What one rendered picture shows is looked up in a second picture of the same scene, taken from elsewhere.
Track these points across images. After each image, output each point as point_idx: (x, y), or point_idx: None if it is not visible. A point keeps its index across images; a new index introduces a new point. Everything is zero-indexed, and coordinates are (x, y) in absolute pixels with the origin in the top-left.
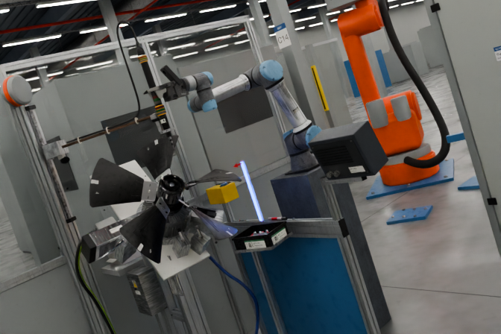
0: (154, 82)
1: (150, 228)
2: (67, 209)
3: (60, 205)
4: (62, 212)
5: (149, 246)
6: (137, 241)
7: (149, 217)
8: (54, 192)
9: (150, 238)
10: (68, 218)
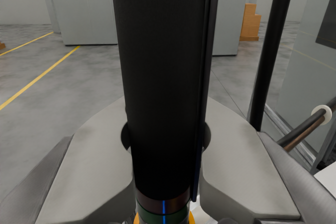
0: (131, 89)
1: (131, 223)
2: (333, 156)
3: (328, 142)
4: (324, 150)
5: (127, 221)
6: None
7: (133, 219)
8: (335, 125)
9: (129, 222)
10: (319, 163)
